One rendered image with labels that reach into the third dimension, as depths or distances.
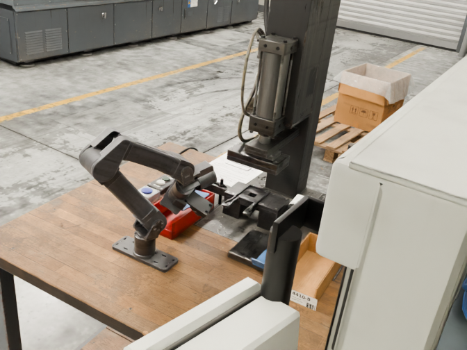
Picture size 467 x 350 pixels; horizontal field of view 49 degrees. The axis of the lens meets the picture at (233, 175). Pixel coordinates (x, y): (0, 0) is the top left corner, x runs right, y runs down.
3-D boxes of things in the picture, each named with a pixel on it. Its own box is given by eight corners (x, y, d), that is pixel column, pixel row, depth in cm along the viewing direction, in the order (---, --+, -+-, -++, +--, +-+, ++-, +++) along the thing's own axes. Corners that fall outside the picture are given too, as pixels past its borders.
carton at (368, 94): (354, 105, 548) (363, 60, 526) (407, 122, 518) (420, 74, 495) (324, 119, 499) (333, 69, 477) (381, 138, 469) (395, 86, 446)
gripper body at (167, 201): (192, 189, 160) (199, 182, 153) (176, 215, 155) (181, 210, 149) (175, 178, 159) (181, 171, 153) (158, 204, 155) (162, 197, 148)
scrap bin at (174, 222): (141, 227, 163) (142, 211, 160) (185, 197, 183) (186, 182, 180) (171, 240, 158) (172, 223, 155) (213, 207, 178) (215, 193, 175)
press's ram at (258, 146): (224, 168, 167) (233, 80, 154) (259, 144, 188) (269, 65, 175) (273, 185, 160) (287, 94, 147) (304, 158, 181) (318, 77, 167)
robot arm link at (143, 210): (159, 212, 151) (94, 142, 128) (170, 222, 146) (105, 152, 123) (144, 226, 150) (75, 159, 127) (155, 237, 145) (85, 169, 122)
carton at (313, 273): (272, 294, 141) (276, 271, 137) (306, 252, 161) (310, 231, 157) (315, 313, 136) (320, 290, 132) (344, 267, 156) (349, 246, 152)
